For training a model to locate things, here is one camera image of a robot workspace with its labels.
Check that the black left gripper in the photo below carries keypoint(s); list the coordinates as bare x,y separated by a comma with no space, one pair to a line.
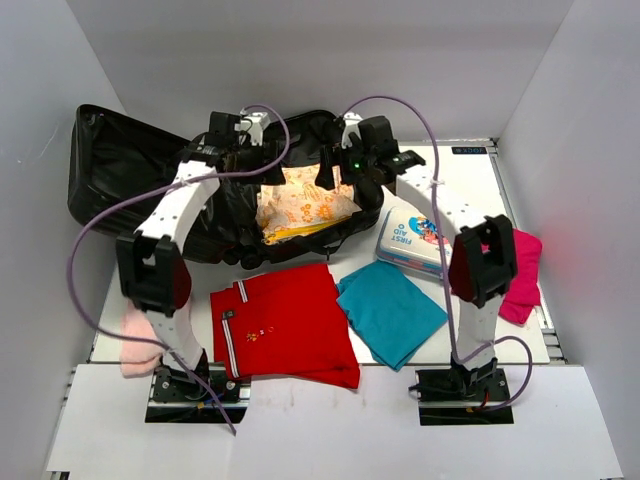
274,175

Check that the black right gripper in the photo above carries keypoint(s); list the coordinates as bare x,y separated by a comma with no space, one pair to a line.
325,177

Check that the orange patterned white pouch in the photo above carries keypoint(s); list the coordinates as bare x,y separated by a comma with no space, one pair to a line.
300,207

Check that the teal shirt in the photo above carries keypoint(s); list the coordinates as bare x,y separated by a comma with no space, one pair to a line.
388,312

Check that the red polo shirt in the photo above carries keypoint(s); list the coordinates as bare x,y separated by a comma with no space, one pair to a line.
285,323

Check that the magenta garment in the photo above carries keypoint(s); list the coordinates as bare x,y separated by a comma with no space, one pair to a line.
523,295

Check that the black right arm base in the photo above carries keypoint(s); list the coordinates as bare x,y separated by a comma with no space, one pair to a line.
443,400

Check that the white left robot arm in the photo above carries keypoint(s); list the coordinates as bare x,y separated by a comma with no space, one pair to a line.
153,274

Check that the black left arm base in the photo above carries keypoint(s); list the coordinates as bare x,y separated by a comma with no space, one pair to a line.
174,398

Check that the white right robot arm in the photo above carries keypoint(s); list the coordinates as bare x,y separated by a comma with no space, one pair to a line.
482,263

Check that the first aid tin box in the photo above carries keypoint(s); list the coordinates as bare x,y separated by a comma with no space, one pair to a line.
409,239

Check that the black hard-shell suitcase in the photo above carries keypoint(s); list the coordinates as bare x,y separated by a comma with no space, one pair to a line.
115,157

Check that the pink folded towel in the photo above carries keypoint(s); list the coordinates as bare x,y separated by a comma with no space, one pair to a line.
138,359

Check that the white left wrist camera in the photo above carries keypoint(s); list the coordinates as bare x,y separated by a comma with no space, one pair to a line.
252,127

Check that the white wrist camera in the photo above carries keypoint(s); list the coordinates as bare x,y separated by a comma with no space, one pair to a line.
252,127
349,133

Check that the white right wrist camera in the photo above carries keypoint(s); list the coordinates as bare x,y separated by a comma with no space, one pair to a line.
349,133

